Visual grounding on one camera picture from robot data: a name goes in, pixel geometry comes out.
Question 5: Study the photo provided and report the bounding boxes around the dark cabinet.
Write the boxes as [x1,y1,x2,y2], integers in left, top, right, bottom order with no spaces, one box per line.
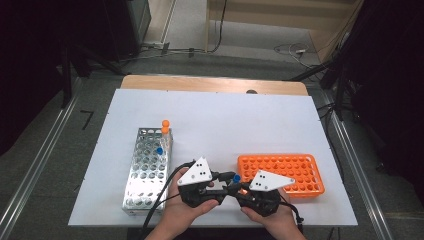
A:
[99,0,153,63]

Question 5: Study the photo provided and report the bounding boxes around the white board sheet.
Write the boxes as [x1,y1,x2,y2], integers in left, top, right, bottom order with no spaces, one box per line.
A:
[68,88,358,228]

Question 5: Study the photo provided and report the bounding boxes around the grey power strip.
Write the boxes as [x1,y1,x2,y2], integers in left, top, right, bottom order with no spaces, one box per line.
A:
[141,40,172,55]

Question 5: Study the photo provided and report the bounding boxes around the black hanging cable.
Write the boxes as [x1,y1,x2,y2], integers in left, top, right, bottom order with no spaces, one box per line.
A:
[209,0,229,54]

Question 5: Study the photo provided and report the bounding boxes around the grey floor cables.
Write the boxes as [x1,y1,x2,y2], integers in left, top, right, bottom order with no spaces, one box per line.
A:
[119,46,208,64]

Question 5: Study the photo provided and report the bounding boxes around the person's left hand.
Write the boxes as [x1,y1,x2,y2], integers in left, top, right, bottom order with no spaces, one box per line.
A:
[162,167,220,232]

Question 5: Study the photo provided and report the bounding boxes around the white coiled cable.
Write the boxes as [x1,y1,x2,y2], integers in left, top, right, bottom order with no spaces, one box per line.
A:
[273,42,314,69]

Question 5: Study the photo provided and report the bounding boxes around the left hand-held gripper cable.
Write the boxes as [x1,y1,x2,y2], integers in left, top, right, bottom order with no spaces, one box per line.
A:
[139,159,196,240]

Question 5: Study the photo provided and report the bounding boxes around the orange plastic test tube rack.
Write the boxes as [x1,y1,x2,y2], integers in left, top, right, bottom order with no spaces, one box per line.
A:
[237,153,326,200]

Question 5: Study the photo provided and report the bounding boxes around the person's right hand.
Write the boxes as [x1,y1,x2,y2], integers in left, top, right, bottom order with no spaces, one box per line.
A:
[239,189,302,233]

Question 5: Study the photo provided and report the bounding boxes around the black metal stand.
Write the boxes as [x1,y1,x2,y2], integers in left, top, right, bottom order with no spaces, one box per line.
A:
[288,56,354,121]
[59,43,128,109]

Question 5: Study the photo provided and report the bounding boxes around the metal test tube rack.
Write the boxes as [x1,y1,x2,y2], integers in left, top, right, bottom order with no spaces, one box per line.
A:
[121,127,174,216]

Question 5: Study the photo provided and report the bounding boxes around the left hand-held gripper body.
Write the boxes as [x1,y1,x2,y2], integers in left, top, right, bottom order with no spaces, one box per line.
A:
[176,156,228,209]

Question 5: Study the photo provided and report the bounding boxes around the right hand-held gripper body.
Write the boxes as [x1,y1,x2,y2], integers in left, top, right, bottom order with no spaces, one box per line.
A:
[236,169,297,217]

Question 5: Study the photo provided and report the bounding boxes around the light wooden cabinet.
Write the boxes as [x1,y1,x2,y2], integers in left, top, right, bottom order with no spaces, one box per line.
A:
[203,0,366,64]

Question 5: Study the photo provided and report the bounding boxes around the hand-held gripper cable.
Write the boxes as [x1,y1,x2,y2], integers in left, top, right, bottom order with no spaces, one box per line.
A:
[281,201,305,234]
[139,159,196,240]

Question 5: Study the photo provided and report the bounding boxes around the black floor cables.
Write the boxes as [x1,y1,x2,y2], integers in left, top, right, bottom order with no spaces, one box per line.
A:
[316,102,339,161]

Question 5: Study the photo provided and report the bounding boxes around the right hand-held gripper cable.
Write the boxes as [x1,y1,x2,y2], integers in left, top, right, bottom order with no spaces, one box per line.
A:
[281,201,305,234]

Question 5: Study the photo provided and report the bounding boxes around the aluminium floor rail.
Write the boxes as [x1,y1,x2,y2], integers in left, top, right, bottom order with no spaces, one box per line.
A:
[0,77,83,234]
[319,89,394,240]

